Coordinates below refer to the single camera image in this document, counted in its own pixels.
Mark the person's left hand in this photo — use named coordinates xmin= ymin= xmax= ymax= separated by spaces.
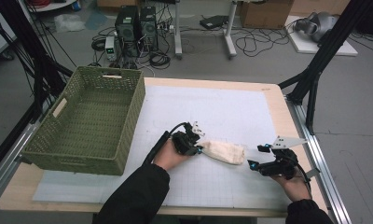
xmin=152 ymin=139 xmax=192 ymax=172

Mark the black computer tower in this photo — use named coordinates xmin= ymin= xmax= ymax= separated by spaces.
xmin=139 ymin=6 xmax=159 ymax=52
xmin=114 ymin=5 xmax=141 ymax=58

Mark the right hand-held gripper cable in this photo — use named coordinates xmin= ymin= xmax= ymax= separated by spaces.
xmin=295 ymin=161 xmax=313 ymax=200

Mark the clear plastic bag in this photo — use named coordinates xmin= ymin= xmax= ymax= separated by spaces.
xmin=53 ymin=13 xmax=87 ymax=34

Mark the grey metal bracket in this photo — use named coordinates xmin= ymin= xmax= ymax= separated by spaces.
xmin=305 ymin=167 xmax=322 ymax=180

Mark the large cardboard box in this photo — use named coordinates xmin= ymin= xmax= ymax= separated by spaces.
xmin=239 ymin=0 xmax=295 ymax=30

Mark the aluminium rail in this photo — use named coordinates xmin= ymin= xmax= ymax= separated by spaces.
xmin=0 ymin=120 xmax=41 ymax=203
xmin=285 ymin=96 xmax=352 ymax=224

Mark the white desk leg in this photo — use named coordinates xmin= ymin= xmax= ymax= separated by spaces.
xmin=223 ymin=0 xmax=239 ymax=60
xmin=173 ymin=0 xmax=184 ymax=60

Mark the teal floor sheet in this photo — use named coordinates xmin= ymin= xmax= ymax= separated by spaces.
xmin=84 ymin=9 xmax=110 ymax=31

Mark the white grid mat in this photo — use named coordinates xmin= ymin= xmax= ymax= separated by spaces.
xmin=32 ymin=85 xmax=293 ymax=210

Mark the white power strip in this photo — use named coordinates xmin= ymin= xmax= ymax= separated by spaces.
xmin=156 ymin=23 xmax=176 ymax=35

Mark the black frame stand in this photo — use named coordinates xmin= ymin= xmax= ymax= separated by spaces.
xmin=0 ymin=0 xmax=75 ymax=175
xmin=277 ymin=0 xmax=373 ymax=135

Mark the white bench power supply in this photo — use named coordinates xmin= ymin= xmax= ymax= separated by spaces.
xmin=104 ymin=35 xmax=119 ymax=63

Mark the hand-held gripper cable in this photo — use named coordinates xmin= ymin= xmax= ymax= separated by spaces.
xmin=295 ymin=161 xmax=313 ymax=200
xmin=143 ymin=121 xmax=189 ymax=166

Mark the person's right hand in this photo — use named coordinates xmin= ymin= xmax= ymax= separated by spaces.
xmin=271 ymin=175 xmax=311 ymax=203

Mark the tangled black floor cable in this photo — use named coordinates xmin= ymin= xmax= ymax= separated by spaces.
xmin=234 ymin=27 xmax=291 ymax=58

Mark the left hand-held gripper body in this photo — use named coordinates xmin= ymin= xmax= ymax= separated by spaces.
xmin=171 ymin=121 xmax=206 ymax=157

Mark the left hand-held gripper cable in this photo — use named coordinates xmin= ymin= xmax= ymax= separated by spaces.
xmin=143 ymin=121 xmax=189 ymax=166

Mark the green woven basket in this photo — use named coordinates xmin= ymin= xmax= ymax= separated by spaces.
xmin=21 ymin=65 xmax=146 ymax=175

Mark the black flat device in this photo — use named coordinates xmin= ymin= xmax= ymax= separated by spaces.
xmin=199 ymin=14 xmax=229 ymax=31

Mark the coiled black cable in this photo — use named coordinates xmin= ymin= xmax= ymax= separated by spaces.
xmin=148 ymin=50 xmax=172 ymax=70

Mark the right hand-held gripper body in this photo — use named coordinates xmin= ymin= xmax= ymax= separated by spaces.
xmin=257 ymin=135 xmax=309 ymax=181

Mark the white floor board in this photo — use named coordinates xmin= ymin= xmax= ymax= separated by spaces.
xmin=285 ymin=15 xmax=359 ymax=57

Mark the cream printed cloth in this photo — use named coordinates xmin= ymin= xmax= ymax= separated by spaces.
xmin=196 ymin=139 xmax=246 ymax=166

